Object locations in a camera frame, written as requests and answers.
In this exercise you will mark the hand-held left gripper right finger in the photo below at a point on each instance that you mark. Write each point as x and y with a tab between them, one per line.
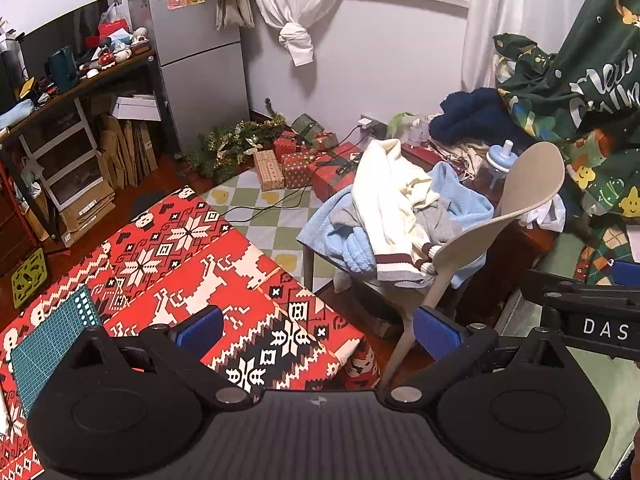
437	332

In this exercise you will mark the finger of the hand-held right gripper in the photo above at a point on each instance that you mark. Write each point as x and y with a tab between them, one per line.
626	271
560	285

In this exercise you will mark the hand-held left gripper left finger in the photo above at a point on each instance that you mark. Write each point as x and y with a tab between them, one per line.
200	331

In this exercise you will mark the red patterned tablecloth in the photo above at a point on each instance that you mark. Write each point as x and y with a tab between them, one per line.
200	260

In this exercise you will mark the small white cloth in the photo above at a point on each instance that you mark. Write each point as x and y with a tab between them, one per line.
545	215

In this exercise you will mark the grey sweatshirt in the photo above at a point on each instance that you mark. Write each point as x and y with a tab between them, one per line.
435	225

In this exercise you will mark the beige plastic chair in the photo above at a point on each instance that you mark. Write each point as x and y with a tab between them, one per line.
530	180

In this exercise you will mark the light blue sweater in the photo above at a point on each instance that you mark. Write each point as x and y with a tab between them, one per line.
350	252

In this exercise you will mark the dark grey sheet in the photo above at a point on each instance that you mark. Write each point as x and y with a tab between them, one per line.
155	205

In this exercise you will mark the blue white baby bottle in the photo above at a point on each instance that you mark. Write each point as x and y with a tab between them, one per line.
501	160

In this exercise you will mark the green checked rug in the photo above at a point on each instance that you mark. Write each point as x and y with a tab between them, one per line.
270	210

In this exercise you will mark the green cutting mat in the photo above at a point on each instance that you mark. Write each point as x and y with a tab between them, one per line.
45	350

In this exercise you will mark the flattened cardboard pile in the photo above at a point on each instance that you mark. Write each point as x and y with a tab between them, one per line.
87	210

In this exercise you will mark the green perforated plastic board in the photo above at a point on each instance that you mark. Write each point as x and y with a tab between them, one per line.
20	295

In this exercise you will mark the green tinsel garland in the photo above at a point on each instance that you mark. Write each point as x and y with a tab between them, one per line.
225	145

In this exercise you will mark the green printed blanket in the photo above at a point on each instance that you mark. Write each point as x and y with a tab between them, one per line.
590	85

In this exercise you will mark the pile of wrapped gift boxes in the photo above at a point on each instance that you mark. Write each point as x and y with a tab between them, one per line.
300	170

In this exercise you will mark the navy fluffy blanket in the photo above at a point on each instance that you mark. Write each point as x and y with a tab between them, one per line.
475	115

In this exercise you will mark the leaning flattened cardboard stack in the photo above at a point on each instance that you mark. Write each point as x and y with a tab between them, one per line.
125	150

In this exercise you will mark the green toy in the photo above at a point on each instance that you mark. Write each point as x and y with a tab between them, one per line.
400	122

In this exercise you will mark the white cardboard box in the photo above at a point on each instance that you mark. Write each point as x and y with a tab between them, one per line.
135	107

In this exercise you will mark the grey refrigerator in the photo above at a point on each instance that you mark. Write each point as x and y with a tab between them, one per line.
200	85

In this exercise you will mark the light blue pouch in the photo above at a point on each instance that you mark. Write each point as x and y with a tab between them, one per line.
15	114

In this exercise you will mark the dark teal jug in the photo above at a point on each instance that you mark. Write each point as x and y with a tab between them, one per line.
62	67

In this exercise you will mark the white plastic bag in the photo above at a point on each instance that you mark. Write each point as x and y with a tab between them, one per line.
115	17

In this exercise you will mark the black monitor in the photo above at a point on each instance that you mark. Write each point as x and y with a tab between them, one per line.
55	30

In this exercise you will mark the tied white curtain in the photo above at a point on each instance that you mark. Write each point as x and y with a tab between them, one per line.
295	10

